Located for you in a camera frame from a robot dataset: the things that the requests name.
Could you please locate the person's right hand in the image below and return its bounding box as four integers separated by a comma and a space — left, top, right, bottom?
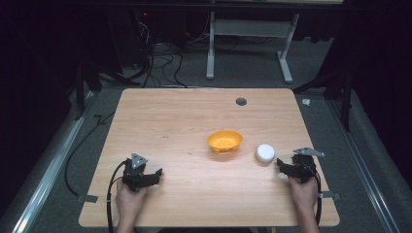
287, 175, 319, 213

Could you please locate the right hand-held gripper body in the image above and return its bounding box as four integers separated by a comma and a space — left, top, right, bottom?
290, 147, 326, 184

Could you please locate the aluminium floor rail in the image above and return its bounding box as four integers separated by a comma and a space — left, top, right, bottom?
325, 98, 404, 233
11, 90, 98, 233

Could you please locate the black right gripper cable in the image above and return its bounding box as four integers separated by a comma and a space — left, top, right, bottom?
309, 166, 324, 226

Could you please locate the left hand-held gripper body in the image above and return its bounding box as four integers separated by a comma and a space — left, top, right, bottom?
121, 152, 151, 192

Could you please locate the white round cup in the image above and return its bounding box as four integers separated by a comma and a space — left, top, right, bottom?
255, 143, 276, 164

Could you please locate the white metal desk frame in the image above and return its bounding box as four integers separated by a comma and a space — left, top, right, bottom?
205, 11, 301, 84

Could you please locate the person's left hand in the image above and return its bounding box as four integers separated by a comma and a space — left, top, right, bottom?
115, 179, 151, 224

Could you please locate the black metal stand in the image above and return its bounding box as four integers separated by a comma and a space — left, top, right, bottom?
66, 62, 142, 121
292, 66, 355, 133

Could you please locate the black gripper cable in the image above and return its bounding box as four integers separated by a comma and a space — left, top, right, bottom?
309, 166, 324, 226
106, 159, 128, 233

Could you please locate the bundle of black cables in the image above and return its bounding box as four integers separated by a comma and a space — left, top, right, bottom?
130, 13, 189, 89

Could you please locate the grey tape strip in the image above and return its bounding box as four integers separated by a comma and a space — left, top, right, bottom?
77, 193, 99, 205
318, 190, 342, 202

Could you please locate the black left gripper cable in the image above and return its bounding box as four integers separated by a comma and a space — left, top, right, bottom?
106, 159, 128, 233

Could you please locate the black floor cable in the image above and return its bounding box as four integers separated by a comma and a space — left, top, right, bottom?
63, 111, 117, 197

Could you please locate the orange plastic bowl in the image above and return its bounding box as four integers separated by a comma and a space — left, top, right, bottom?
207, 129, 244, 155

